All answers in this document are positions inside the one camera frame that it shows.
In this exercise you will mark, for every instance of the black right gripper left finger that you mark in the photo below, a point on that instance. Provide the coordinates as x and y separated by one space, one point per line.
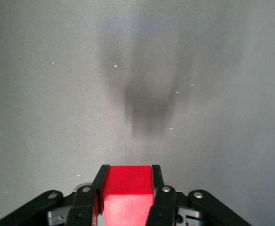
85 202

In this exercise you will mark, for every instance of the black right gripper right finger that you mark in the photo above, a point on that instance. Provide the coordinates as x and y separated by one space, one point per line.
165 202

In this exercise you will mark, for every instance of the red cube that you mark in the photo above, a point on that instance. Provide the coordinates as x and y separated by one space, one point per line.
128 188

